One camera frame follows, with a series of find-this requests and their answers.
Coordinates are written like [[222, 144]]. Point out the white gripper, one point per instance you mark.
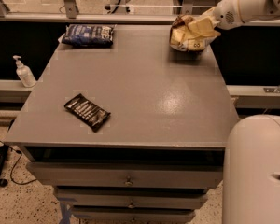
[[226, 14]]

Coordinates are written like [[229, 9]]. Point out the brown sea salt chip bag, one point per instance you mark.
[[181, 39]]

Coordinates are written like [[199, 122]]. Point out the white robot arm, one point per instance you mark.
[[251, 172]]

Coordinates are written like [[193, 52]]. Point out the blue chip bag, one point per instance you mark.
[[86, 35]]

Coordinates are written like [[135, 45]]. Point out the black rxbar chocolate bar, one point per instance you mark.
[[87, 111]]

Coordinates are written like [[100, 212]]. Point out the grey drawer cabinet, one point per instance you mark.
[[167, 107]]

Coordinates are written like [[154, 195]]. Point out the white pump sanitizer bottle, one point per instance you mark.
[[24, 73]]

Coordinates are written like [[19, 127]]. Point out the grey metal railing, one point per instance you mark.
[[93, 11]]

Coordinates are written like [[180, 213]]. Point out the top grey drawer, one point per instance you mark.
[[126, 175]]

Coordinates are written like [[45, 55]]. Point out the grey drawer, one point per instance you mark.
[[126, 175], [133, 215], [132, 198]]

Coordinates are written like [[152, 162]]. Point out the middle grey drawer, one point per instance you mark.
[[132, 198]]

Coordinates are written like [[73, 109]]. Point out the bottom grey drawer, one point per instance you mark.
[[133, 215]]

